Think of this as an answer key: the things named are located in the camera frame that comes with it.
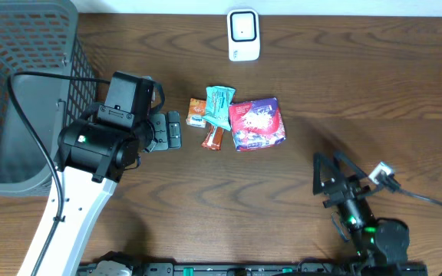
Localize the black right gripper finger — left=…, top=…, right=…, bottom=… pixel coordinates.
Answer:
left=333, top=151, right=368, bottom=179
left=312, top=153, right=338, bottom=196

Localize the orange tissue pack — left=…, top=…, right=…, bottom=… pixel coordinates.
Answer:
left=186, top=98, right=206, bottom=128

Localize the orange chocolate bar wrapper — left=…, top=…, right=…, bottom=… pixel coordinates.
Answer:
left=201, top=125, right=224, bottom=151

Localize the teal snack packet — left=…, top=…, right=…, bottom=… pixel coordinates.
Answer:
left=202, top=86, right=236, bottom=131

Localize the red purple snack bag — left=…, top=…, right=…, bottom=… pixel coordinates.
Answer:
left=229, top=97, right=286, bottom=152

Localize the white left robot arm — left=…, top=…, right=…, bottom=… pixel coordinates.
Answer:
left=18, top=107, right=181, bottom=275

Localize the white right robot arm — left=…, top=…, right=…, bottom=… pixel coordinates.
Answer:
left=312, top=152, right=410, bottom=275

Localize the white barcode scanner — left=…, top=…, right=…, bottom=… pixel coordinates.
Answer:
left=226, top=8, right=261, bottom=62

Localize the grey plastic mesh basket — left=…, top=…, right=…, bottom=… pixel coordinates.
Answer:
left=0, top=0, right=97, bottom=196

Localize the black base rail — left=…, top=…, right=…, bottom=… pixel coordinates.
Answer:
left=77, top=251, right=429, bottom=276

